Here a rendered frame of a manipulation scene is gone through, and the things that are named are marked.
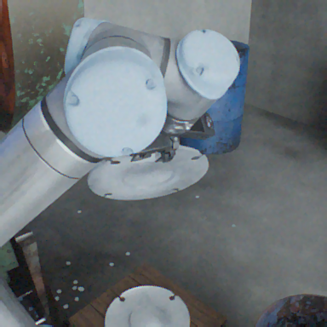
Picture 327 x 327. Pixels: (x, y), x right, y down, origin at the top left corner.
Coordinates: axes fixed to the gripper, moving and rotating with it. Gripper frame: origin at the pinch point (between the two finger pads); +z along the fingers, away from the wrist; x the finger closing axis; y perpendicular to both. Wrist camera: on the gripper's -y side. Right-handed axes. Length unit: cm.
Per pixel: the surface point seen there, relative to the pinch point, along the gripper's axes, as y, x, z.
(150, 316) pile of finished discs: -2, 42, 54
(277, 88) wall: -236, -97, 202
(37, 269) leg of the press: 30, 16, 60
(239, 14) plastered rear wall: -205, -177, 176
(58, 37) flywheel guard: 12.5, -32.6, 3.1
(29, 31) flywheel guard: 19.0, -32.5, 0.0
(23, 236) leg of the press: 32, 5, 52
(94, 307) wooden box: 15, 35, 63
